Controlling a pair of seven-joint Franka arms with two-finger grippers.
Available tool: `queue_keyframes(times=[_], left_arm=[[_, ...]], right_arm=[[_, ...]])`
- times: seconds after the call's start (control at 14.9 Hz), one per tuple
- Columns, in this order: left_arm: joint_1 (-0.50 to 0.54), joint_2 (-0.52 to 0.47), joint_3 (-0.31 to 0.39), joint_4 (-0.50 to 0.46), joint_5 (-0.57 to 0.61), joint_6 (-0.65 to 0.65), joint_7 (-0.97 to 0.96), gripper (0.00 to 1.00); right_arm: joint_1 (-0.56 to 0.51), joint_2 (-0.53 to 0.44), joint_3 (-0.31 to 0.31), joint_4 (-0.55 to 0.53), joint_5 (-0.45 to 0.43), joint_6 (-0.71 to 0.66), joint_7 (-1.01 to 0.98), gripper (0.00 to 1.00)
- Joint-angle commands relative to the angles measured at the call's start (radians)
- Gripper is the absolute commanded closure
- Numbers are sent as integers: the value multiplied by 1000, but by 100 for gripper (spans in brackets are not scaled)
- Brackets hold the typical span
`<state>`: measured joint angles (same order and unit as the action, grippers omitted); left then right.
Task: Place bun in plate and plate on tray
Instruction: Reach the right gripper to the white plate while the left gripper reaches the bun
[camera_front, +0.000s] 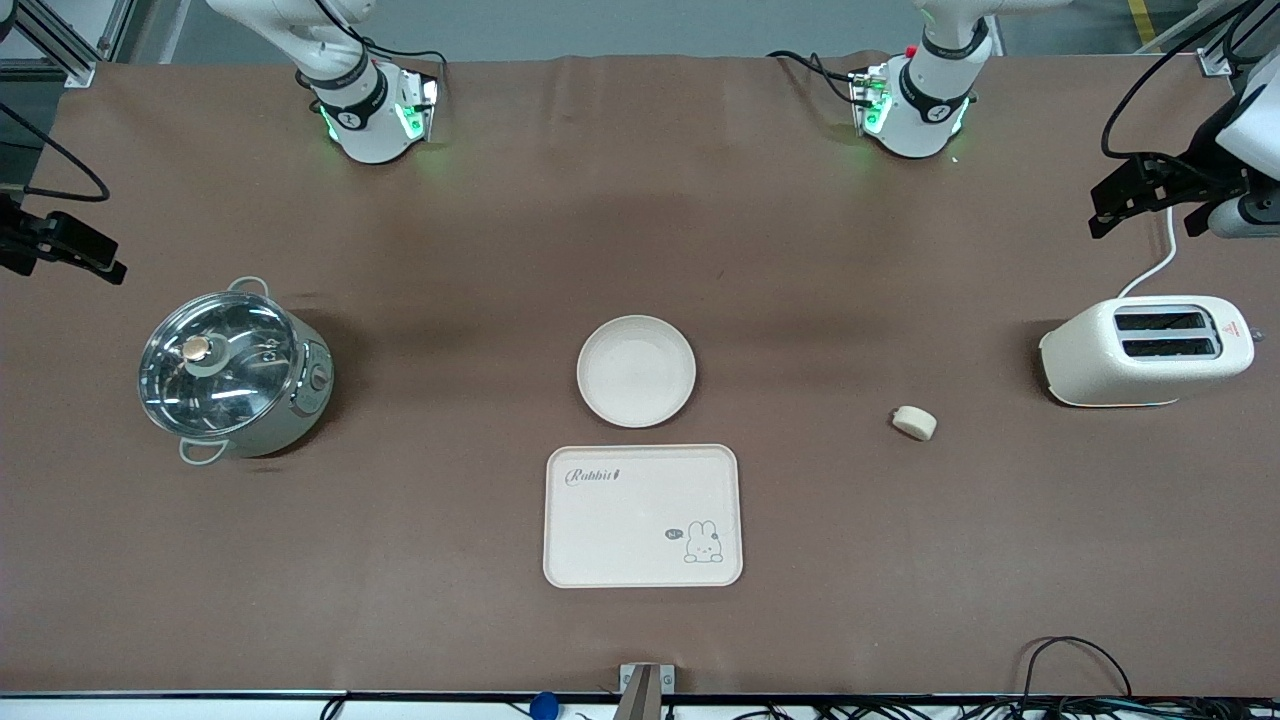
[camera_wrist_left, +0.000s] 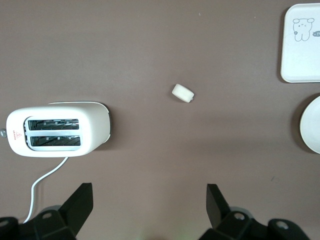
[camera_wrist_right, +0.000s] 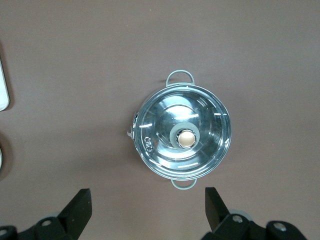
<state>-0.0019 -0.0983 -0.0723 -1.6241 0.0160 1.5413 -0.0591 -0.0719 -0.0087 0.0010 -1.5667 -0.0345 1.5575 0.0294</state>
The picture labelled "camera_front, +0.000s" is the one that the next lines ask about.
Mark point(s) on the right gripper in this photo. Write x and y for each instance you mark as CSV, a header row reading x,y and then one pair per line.
x,y
12,240

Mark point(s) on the steel pot with glass lid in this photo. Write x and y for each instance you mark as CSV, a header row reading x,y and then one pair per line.
x,y
290,400

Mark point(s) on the round cream plate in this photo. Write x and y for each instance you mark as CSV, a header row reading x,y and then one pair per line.
x,y
636,370

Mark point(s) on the cream rabbit print tray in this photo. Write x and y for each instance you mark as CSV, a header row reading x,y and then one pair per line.
x,y
640,530

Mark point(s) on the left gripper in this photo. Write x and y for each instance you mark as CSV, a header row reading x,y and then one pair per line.
x,y
1192,172

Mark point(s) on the glass pot lid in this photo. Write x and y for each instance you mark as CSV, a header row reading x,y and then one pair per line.
x,y
215,365

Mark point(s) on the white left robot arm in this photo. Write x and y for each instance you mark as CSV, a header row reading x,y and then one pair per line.
x,y
925,110

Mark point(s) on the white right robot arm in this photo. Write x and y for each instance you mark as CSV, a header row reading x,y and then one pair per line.
x,y
360,110

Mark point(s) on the aluminium frame profile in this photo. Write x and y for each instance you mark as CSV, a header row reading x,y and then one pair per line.
x,y
1225,45
60,40

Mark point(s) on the brown table mat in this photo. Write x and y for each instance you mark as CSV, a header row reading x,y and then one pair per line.
x,y
640,230

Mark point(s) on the small white bun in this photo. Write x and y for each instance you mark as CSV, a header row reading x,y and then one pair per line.
x,y
914,422

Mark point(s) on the blue round knob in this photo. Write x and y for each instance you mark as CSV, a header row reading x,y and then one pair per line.
x,y
543,707

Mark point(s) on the cream two-slot toaster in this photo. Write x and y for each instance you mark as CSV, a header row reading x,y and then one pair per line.
x,y
1140,365

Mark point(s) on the grey metal bracket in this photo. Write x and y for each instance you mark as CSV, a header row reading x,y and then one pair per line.
x,y
646,690

